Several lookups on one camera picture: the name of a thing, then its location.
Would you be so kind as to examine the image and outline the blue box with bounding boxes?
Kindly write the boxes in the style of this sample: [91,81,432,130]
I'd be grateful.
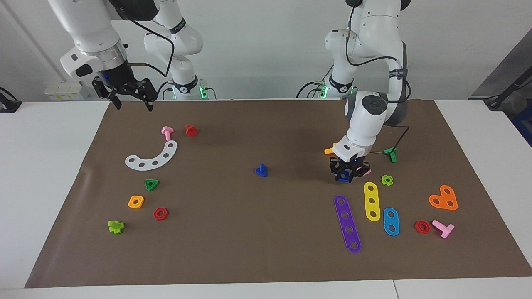
[513,110,532,146]

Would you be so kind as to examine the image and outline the white curved five-hole plate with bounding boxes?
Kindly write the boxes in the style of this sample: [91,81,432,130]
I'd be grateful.
[125,140,178,171]

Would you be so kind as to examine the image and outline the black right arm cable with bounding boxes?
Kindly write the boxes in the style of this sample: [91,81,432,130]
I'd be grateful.
[125,17,175,78]

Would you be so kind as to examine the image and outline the purple four-hole strip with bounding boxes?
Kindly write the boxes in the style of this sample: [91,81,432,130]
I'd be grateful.
[334,195,362,253]

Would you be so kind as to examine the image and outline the yellow three-hole plate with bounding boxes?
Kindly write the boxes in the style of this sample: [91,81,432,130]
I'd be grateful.
[364,181,381,222]

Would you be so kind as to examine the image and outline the white power box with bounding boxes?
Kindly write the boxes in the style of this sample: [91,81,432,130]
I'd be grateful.
[44,81,94,101]

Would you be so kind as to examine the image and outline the black left base cable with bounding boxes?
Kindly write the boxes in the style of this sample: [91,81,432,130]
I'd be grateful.
[296,81,325,99]

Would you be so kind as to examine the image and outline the black stand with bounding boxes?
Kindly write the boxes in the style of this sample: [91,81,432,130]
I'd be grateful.
[484,66,532,110]

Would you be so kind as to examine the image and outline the black right base cable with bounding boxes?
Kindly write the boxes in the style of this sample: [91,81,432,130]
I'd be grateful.
[155,81,173,100]

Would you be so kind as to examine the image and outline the blue two-hole plate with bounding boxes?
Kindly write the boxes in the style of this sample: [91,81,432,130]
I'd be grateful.
[383,207,400,236]

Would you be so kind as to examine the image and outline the brown table mat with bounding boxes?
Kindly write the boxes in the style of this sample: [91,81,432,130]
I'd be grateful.
[24,99,532,288]

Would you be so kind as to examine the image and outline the black base cable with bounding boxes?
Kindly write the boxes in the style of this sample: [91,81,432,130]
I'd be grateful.
[155,81,173,100]
[296,81,325,99]

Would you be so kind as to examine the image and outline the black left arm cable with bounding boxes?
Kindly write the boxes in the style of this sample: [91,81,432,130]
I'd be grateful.
[346,0,411,157]

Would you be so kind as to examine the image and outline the orange heart-shaped plate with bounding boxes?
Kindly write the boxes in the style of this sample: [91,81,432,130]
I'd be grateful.
[429,185,458,211]

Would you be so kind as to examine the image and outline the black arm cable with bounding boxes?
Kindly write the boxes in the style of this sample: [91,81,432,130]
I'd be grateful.
[346,0,411,157]
[125,17,175,78]

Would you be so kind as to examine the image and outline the black clamp mount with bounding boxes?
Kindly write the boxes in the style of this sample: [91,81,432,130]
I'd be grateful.
[0,86,22,113]

